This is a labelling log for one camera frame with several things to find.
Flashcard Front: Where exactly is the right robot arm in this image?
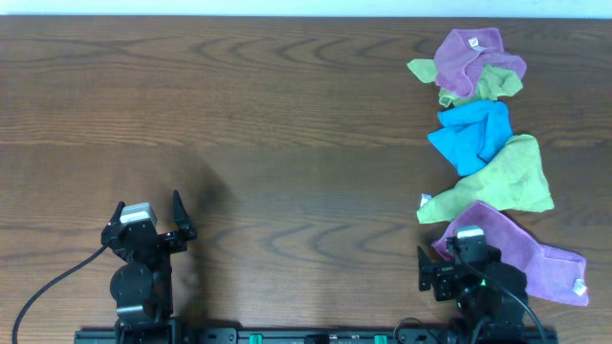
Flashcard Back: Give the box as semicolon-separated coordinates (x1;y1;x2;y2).
417;235;527;343

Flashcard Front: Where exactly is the purple cloth with tag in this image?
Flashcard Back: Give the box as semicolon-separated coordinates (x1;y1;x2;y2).
434;28;527;97

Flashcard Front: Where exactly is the pink purple microfiber cloth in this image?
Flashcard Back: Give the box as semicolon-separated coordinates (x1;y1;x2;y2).
432;201;589;306

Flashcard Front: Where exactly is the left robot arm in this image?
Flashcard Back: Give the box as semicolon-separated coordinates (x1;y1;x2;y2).
101;191;197;343

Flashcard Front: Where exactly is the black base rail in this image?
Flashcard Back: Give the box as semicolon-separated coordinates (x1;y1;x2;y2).
74;326;559;344

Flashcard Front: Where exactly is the large green microfiber cloth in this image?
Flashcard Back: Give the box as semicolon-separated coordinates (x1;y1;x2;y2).
416;134;555;224

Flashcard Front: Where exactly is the small green microfiber cloth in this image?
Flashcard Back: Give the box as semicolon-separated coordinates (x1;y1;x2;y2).
407;59;523;108

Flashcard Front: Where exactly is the blue microfiber cloth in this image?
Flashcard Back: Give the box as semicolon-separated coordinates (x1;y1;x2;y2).
427;100;514;177

